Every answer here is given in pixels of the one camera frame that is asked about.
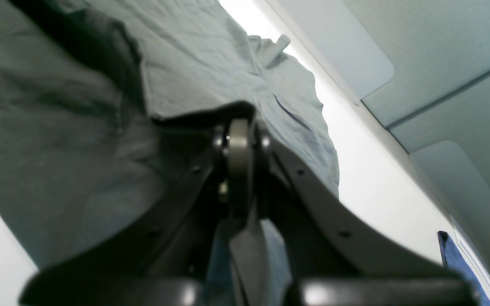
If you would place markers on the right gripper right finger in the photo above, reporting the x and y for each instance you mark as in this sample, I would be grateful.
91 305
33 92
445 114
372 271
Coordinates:
335 258

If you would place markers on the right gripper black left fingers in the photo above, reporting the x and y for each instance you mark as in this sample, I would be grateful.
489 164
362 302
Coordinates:
161 259

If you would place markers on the grey T-shirt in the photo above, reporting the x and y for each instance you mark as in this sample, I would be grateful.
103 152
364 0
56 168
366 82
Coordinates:
90 95

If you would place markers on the blue cloth at edge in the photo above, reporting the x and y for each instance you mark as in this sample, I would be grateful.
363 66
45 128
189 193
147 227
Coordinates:
453 260

